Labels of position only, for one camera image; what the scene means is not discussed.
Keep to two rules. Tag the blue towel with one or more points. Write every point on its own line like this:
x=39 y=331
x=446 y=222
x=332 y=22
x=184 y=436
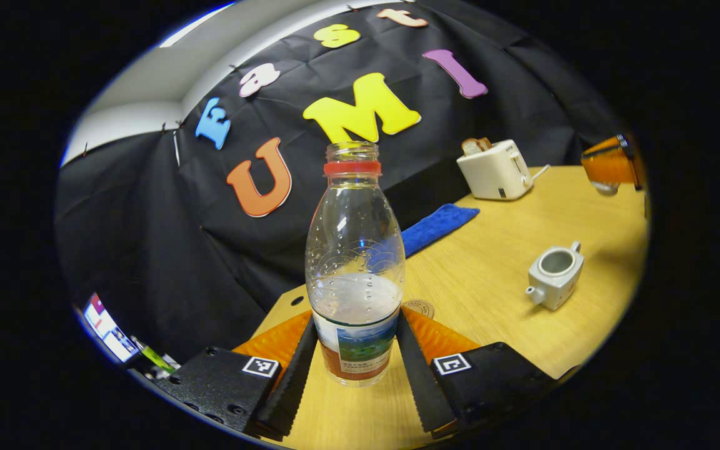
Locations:
x=441 y=225

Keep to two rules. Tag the green drink bottle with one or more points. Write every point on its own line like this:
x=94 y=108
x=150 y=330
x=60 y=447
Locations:
x=155 y=357

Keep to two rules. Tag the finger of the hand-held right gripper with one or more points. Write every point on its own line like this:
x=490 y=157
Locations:
x=610 y=165

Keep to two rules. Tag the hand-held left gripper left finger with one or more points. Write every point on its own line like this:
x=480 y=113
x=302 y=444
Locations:
x=294 y=375

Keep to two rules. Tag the grey teacup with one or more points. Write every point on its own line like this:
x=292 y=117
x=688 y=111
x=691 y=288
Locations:
x=554 y=281

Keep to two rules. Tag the computer monitor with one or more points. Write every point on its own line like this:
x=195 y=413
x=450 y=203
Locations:
x=110 y=328

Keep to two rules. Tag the grey teacup lid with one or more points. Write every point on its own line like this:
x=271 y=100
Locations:
x=605 y=187

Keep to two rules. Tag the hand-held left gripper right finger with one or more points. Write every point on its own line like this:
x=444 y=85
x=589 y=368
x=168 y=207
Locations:
x=422 y=381

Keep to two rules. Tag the clear plastic water bottle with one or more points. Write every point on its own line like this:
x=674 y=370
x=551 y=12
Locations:
x=354 y=300

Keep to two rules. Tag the round brown coaster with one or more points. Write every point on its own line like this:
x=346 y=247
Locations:
x=421 y=307

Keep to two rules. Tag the white toaster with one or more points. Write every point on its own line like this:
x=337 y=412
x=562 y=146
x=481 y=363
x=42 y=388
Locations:
x=494 y=172

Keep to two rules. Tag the toasted bread slice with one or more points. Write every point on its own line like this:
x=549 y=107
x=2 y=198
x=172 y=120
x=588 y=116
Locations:
x=485 y=144
x=471 y=147

